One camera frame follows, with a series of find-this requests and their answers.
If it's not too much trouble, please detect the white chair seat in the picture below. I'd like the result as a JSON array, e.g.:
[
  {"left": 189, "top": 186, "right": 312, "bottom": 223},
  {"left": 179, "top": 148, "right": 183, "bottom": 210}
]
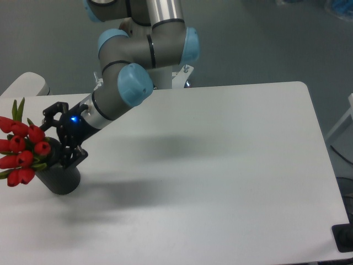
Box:
[{"left": 1, "top": 72, "right": 51, "bottom": 98}]

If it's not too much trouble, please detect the black ribbed cylindrical vase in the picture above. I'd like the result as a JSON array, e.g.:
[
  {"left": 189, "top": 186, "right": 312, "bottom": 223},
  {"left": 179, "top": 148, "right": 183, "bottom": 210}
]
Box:
[{"left": 35, "top": 137, "right": 81, "bottom": 195}]

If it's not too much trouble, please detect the red tulip bouquet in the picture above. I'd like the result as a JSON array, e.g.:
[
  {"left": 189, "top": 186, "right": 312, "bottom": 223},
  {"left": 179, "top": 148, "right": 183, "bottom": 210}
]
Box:
[{"left": 1, "top": 99, "right": 53, "bottom": 187}]

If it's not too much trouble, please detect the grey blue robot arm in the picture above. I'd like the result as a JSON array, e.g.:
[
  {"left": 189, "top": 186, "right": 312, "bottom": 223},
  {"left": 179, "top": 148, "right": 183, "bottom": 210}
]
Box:
[{"left": 42, "top": 1, "right": 200, "bottom": 168}]

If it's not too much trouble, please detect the white frame at right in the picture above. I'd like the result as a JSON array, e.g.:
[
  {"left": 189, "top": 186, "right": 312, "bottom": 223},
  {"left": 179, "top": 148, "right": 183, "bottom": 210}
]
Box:
[{"left": 324, "top": 94, "right": 352, "bottom": 145}]

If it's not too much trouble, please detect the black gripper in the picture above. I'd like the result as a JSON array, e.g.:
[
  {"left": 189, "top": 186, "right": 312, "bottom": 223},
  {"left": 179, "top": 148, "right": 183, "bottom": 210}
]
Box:
[{"left": 40, "top": 102, "right": 99, "bottom": 169}]

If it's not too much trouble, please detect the black cable on floor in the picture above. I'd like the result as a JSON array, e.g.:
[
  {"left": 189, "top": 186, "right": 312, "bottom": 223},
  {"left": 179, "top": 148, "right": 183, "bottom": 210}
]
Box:
[{"left": 330, "top": 144, "right": 353, "bottom": 163}]

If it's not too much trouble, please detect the black device at table edge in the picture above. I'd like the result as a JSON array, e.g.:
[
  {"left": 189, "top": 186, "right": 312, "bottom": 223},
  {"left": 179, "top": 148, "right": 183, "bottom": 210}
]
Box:
[{"left": 331, "top": 224, "right": 352, "bottom": 253}]

